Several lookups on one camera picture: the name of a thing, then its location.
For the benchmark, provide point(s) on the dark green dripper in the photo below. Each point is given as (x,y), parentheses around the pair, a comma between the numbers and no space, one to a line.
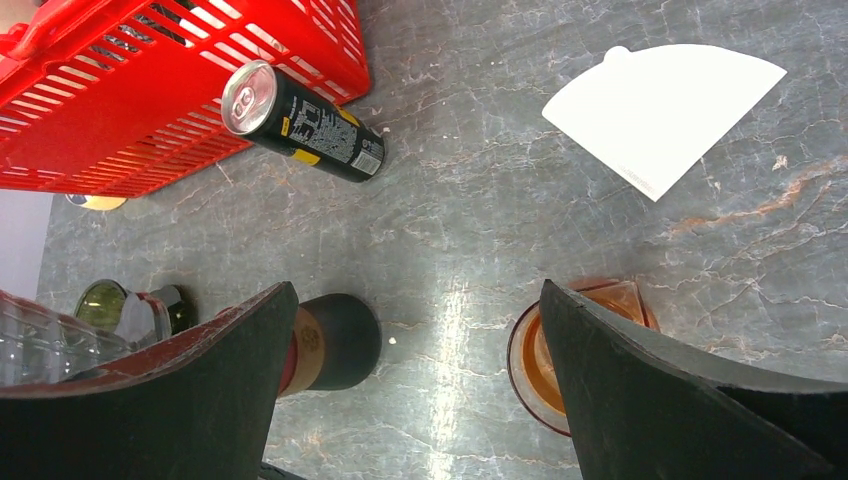
(107,305)

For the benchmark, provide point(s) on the masking tape roll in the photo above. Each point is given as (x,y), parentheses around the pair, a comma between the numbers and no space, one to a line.
(95,203)

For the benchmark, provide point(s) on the white paper coffee filter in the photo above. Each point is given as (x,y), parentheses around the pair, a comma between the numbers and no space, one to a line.
(651,114)

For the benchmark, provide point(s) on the black yellow drink can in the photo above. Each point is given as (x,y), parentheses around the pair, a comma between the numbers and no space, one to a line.
(263,105)

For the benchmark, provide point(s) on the red black coffee server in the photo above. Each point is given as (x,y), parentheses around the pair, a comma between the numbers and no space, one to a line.
(335,345)

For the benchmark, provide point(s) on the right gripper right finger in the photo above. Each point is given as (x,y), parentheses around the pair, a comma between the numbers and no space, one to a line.
(642,405)

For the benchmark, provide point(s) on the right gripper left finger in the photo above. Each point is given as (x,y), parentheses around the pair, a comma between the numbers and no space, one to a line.
(195,406)

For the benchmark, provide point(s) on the amber glass beaker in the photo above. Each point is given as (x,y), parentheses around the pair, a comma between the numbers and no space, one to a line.
(529,362)

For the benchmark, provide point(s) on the clear grey glass dripper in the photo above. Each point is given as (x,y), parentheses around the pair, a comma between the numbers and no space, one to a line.
(42,346)

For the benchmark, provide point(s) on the red plastic shopping basket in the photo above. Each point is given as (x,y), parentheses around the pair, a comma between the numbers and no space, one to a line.
(121,98)

